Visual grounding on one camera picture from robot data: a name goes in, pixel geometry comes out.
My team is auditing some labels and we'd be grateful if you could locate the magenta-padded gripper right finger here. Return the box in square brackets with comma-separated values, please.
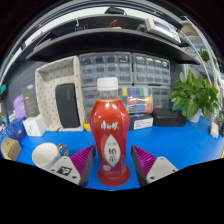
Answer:
[130, 144, 180, 188]

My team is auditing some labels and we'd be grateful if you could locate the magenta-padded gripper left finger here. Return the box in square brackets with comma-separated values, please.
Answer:
[47, 144, 97, 188]

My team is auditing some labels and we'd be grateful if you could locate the red tea drink bottle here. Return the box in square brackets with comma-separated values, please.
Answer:
[88, 76, 131, 178]

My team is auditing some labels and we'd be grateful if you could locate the white cup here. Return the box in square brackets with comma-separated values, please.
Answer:
[31, 141, 70, 170]

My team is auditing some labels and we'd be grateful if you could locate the yellow and red tool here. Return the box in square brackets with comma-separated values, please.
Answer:
[82, 122, 93, 132]

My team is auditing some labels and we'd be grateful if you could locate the black box with white label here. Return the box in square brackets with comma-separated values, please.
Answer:
[128, 112, 155, 132]

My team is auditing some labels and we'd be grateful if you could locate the flat round red coaster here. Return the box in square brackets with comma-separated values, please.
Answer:
[97, 164, 132, 188]

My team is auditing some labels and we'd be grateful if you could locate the flat black case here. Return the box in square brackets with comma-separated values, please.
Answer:
[152, 107, 188, 128]

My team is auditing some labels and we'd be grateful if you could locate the brown cardboard box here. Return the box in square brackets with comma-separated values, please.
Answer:
[0, 136, 23, 162]

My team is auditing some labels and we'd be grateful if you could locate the black rectangular pouch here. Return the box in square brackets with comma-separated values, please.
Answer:
[54, 82, 81, 130]

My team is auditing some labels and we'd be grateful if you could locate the blue plastic bag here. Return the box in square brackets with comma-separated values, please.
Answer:
[4, 117, 28, 144]

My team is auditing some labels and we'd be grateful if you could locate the small white block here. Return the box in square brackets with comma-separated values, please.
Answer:
[209, 121, 220, 140]

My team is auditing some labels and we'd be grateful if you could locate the clear organizer with coloured parts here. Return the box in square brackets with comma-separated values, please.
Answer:
[117, 85, 155, 115]

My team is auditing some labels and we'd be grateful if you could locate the dark grey box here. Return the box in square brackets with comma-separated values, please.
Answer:
[21, 83, 41, 119]

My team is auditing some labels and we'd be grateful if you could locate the purple plastic bag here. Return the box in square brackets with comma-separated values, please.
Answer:
[12, 93, 28, 121]

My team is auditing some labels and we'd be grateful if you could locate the green potted plant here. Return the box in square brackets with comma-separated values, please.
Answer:
[167, 69, 221, 124]

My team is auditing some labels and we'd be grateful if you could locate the cream perforated storage tray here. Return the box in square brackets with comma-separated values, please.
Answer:
[34, 55, 86, 133]

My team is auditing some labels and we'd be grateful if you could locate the small grey drawer cabinet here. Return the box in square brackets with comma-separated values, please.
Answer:
[132, 52, 172, 111]

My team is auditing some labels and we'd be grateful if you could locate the large grey drawer cabinet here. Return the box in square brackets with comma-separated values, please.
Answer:
[78, 51, 134, 122]

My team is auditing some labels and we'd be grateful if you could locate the white metal shelf rack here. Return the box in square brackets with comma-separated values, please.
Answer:
[180, 15, 224, 86]

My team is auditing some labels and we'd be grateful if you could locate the black wall shelf unit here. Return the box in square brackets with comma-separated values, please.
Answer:
[24, 7, 202, 67]

